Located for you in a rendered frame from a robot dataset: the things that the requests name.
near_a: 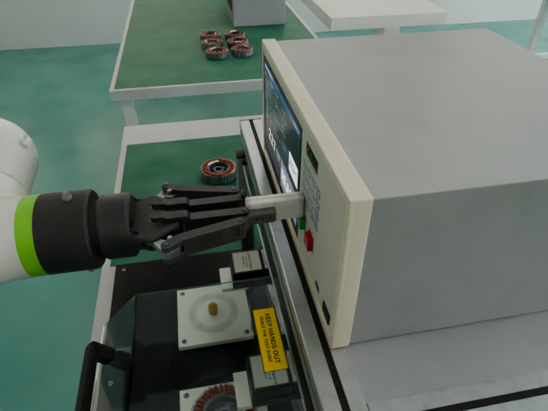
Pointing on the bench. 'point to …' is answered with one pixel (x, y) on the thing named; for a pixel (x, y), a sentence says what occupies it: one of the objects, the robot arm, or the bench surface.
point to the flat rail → (259, 225)
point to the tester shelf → (404, 343)
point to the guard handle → (103, 354)
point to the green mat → (142, 162)
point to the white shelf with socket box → (377, 14)
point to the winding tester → (417, 178)
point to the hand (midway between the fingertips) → (274, 207)
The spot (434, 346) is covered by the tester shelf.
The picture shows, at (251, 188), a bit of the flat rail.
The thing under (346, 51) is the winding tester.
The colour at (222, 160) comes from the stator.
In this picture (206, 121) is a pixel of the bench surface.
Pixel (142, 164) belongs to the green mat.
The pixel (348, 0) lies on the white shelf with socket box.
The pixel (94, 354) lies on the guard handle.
